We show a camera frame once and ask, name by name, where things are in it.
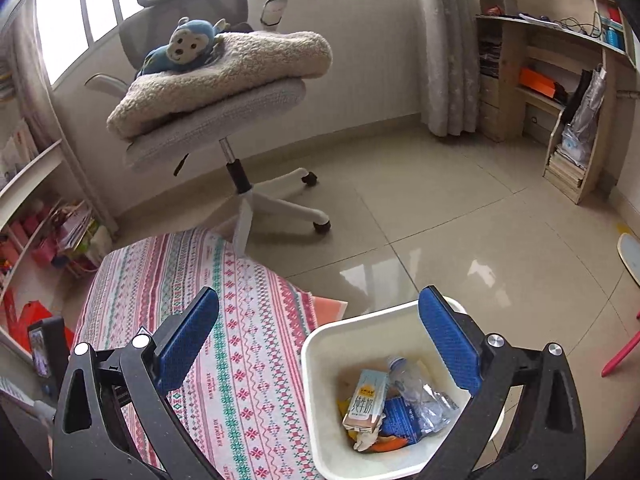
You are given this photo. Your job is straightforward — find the stack of books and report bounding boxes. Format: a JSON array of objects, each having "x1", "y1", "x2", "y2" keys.
[{"x1": 547, "y1": 145, "x2": 586, "y2": 190}]

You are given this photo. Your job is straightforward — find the patterned red green tablecloth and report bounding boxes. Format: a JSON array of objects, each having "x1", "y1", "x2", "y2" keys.
[{"x1": 72, "y1": 227, "x2": 321, "y2": 480}]

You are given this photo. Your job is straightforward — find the white plastic trash bin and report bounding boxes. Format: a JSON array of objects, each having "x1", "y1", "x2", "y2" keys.
[{"x1": 300, "y1": 295, "x2": 506, "y2": 480}]

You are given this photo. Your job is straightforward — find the blue open-top carton box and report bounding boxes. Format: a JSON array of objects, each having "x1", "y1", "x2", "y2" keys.
[{"x1": 380, "y1": 396, "x2": 426, "y2": 446}]

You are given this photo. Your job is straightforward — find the beige curtain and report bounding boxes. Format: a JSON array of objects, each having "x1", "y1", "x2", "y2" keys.
[{"x1": 412, "y1": 0, "x2": 483, "y2": 137}]

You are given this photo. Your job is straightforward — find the window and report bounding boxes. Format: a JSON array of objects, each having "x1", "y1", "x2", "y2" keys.
[{"x1": 35, "y1": 0, "x2": 246, "y2": 86}]

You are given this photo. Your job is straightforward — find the orange box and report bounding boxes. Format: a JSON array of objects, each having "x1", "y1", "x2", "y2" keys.
[{"x1": 517, "y1": 66, "x2": 558, "y2": 98}]

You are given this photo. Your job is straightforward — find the red plastic stool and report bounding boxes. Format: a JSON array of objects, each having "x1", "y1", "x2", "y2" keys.
[{"x1": 600, "y1": 312, "x2": 640, "y2": 378}]

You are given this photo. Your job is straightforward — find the light blue round board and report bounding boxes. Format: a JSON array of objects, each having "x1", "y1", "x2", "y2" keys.
[{"x1": 616, "y1": 232, "x2": 640, "y2": 286}]

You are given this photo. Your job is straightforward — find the silver plastic bag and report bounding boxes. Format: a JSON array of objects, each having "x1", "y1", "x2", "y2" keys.
[{"x1": 560, "y1": 65, "x2": 608, "y2": 168}]

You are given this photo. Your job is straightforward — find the red cardboard box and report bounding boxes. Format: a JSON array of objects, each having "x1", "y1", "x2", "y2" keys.
[{"x1": 0, "y1": 287, "x2": 76, "y2": 356}]

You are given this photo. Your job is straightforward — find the white shelf with books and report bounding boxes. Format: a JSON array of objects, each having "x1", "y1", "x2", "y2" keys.
[{"x1": 0, "y1": 115, "x2": 118, "y2": 356}]

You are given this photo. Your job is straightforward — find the blue monkey plush toy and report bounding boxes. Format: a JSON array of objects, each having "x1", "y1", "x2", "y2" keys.
[{"x1": 135, "y1": 17, "x2": 226, "y2": 80}]

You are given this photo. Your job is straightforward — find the light blue milk carton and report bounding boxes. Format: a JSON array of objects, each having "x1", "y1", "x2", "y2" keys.
[{"x1": 341, "y1": 369, "x2": 391, "y2": 436}]

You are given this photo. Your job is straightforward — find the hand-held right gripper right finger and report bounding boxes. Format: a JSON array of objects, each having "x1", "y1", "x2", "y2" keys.
[{"x1": 417, "y1": 285, "x2": 587, "y2": 480}]

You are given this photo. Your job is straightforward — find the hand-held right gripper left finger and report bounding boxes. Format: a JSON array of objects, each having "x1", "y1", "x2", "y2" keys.
[{"x1": 52, "y1": 286, "x2": 223, "y2": 480}]

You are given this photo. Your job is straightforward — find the crushed clear plastic bottle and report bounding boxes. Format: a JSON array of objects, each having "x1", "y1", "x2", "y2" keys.
[{"x1": 387, "y1": 356, "x2": 461, "y2": 433}]

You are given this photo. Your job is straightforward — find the grey white office chair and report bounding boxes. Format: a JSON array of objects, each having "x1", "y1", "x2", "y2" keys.
[{"x1": 82, "y1": 0, "x2": 332, "y2": 256}]

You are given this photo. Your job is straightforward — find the cream fleece blanket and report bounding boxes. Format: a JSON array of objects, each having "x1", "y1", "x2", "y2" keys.
[{"x1": 106, "y1": 30, "x2": 333, "y2": 138}]

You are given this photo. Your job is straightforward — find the wooden bookshelf desk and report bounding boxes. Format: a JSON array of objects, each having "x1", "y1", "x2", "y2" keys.
[{"x1": 470, "y1": 0, "x2": 640, "y2": 206}]

